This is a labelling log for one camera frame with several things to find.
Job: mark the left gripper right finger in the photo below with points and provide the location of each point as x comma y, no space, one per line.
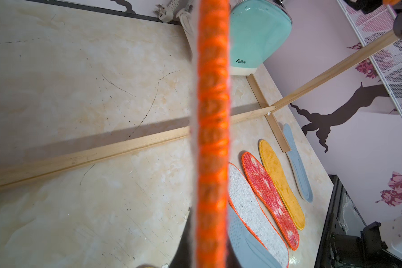
232,261

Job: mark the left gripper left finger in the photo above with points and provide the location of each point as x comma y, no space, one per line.
182,258

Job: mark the orange rimmed grey insole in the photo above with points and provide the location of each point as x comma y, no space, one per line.
246,205

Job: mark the red orange insole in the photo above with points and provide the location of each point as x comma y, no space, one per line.
210,133
264,188

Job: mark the wooden clothes rack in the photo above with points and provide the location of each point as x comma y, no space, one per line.
26,173

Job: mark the mint green toaster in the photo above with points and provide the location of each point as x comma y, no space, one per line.
258,28

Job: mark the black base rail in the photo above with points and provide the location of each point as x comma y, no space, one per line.
348,242

